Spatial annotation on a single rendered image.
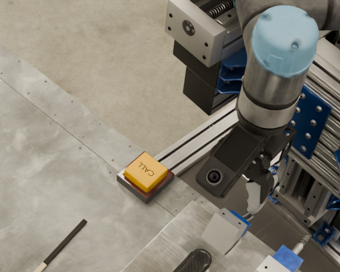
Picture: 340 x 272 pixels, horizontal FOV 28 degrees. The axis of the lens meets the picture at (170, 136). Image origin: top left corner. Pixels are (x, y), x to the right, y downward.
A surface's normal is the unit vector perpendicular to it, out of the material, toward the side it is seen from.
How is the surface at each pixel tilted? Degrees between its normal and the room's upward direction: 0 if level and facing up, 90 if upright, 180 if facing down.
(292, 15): 0
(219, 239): 56
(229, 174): 30
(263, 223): 0
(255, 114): 90
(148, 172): 0
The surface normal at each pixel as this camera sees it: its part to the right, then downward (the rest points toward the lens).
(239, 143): -0.25, -0.24
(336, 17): 0.11, 0.68
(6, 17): 0.07, -0.61
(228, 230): -0.50, 0.13
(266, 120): -0.18, 0.77
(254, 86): -0.71, 0.52
